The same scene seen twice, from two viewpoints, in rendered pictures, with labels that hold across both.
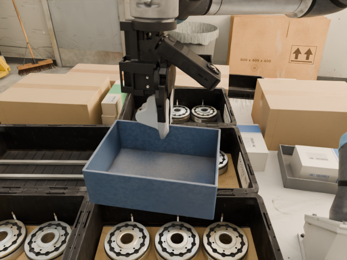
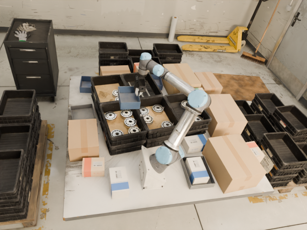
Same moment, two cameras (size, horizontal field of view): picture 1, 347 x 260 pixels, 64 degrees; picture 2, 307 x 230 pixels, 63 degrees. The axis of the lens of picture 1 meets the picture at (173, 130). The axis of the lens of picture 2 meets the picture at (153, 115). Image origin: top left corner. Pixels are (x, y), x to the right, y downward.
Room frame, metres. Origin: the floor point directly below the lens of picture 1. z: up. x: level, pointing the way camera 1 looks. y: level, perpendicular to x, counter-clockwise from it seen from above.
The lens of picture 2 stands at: (-0.19, -1.42, 2.36)
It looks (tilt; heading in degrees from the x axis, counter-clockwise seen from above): 42 degrees down; 61
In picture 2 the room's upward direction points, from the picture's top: 11 degrees clockwise
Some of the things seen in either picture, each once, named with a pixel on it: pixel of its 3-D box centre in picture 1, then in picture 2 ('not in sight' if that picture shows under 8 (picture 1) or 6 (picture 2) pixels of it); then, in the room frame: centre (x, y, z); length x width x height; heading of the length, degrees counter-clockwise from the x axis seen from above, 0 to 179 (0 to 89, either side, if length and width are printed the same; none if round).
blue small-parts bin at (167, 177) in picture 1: (158, 163); (128, 97); (0.37, 0.03, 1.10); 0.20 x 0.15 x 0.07; 80
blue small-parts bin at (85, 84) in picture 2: not in sight; (87, 84); (0.18, 0.74, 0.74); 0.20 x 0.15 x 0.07; 75
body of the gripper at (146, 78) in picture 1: (150, 57); (140, 78); (0.45, 0.04, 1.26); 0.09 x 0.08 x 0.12; 79
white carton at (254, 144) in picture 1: (246, 146); (195, 143); (0.90, -0.29, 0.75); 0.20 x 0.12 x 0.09; 177
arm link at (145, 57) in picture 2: not in sight; (145, 61); (0.47, 0.03, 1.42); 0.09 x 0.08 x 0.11; 116
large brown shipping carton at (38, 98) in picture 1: (60, 106); (179, 81); (1.14, 0.52, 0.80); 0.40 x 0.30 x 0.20; 85
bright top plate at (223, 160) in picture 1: (211, 158); (167, 125); (0.68, -0.12, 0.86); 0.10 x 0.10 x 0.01
